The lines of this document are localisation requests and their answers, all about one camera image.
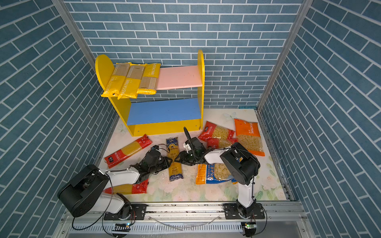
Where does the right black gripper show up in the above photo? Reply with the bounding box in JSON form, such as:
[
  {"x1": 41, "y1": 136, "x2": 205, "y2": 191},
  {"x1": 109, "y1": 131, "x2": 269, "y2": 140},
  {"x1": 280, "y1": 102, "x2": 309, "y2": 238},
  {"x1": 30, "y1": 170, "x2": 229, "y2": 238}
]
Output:
[{"x1": 174, "y1": 150, "x2": 199, "y2": 167}]

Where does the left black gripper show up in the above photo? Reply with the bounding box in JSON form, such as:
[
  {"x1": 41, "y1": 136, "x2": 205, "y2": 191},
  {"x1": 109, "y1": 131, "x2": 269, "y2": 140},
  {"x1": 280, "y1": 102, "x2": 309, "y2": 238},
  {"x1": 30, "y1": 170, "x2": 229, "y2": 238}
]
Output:
[{"x1": 149, "y1": 156, "x2": 174, "y2": 175}]

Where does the blue spaghetti bag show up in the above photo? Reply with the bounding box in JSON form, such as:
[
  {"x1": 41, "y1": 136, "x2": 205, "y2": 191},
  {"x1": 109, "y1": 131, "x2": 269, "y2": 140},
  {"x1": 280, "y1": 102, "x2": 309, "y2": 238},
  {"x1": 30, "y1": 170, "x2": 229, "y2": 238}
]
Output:
[{"x1": 166, "y1": 137, "x2": 184, "y2": 181}]

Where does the blue orange shell pasta bag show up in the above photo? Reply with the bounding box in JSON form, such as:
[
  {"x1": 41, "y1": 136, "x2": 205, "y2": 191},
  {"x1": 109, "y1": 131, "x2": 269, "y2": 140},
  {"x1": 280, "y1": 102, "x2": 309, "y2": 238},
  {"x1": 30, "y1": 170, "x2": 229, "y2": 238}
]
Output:
[{"x1": 195, "y1": 163, "x2": 237, "y2": 185}]

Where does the red spaghetti bag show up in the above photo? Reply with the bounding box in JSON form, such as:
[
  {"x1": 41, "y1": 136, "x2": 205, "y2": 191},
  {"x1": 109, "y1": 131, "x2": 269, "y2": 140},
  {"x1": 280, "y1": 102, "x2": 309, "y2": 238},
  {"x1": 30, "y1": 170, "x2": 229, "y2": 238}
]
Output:
[
  {"x1": 103, "y1": 179, "x2": 149, "y2": 195},
  {"x1": 104, "y1": 134, "x2": 152, "y2": 169}
]

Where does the yellow spaghetti bag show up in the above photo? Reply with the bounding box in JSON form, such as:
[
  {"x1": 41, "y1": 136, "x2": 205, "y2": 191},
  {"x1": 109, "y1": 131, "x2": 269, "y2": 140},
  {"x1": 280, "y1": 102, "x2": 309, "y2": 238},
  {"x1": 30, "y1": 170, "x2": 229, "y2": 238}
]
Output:
[
  {"x1": 118, "y1": 64, "x2": 145, "y2": 100},
  {"x1": 137, "y1": 63, "x2": 161, "y2": 95},
  {"x1": 101, "y1": 62, "x2": 131, "y2": 98}
]

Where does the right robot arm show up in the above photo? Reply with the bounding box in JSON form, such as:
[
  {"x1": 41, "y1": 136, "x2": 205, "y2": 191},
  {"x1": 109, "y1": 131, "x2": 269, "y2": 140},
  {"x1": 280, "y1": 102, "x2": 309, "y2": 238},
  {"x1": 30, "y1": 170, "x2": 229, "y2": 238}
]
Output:
[{"x1": 175, "y1": 137, "x2": 260, "y2": 219}]

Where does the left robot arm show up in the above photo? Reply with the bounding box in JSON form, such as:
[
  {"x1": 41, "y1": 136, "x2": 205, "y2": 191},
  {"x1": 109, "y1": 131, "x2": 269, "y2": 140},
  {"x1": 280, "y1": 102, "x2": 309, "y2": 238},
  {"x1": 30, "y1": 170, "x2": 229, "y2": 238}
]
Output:
[{"x1": 58, "y1": 149, "x2": 173, "y2": 220}]

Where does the yellow shelf with coloured boards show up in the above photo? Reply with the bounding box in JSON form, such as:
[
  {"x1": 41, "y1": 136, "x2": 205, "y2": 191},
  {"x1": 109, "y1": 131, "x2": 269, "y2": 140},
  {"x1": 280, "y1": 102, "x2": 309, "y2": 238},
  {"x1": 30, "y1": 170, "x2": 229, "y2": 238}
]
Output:
[{"x1": 95, "y1": 50, "x2": 205, "y2": 136}]

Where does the red macaroni bag lower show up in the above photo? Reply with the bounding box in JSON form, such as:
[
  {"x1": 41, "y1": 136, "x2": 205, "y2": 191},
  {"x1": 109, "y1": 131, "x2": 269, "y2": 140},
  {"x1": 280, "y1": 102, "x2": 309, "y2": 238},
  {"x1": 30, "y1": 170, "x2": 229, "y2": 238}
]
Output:
[{"x1": 207, "y1": 138, "x2": 238, "y2": 149}]

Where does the red macaroni bag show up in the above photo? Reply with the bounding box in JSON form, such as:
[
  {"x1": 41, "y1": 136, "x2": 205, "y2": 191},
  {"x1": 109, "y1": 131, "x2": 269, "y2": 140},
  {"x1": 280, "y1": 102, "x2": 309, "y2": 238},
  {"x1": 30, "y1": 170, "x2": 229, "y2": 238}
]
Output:
[
  {"x1": 207, "y1": 138, "x2": 238, "y2": 149},
  {"x1": 198, "y1": 121, "x2": 235, "y2": 141}
]

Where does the red macaroni bag upper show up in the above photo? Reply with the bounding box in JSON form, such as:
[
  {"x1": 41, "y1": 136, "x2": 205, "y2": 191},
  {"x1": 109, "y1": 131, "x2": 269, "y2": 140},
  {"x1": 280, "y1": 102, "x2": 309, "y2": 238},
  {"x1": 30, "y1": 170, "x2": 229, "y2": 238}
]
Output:
[{"x1": 198, "y1": 121, "x2": 235, "y2": 141}]

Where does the orange macaroni bag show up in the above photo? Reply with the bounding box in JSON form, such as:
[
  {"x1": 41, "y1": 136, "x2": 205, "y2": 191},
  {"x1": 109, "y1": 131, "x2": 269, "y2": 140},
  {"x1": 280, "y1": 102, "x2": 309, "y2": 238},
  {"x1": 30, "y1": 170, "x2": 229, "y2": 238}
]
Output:
[{"x1": 234, "y1": 119, "x2": 265, "y2": 156}]

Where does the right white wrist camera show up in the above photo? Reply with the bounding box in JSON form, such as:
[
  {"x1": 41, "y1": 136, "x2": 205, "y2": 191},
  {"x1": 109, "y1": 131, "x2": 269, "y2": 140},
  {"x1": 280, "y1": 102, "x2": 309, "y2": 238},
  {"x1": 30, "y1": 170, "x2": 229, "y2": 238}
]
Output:
[{"x1": 183, "y1": 142, "x2": 192, "y2": 153}]

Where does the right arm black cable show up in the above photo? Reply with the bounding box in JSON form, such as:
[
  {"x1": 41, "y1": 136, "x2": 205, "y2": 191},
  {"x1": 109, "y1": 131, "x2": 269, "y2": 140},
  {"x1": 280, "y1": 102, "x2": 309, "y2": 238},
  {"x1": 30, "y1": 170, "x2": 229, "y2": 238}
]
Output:
[{"x1": 183, "y1": 126, "x2": 198, "y2": 158}]

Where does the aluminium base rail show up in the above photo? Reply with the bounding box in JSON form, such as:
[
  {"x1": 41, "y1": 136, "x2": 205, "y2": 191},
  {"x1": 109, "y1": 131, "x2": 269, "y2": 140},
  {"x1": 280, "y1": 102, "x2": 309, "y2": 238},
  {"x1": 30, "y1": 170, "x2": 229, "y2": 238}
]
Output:
[{"x1": 53, "y1": 201, "x2": 314, "y2": 238}]

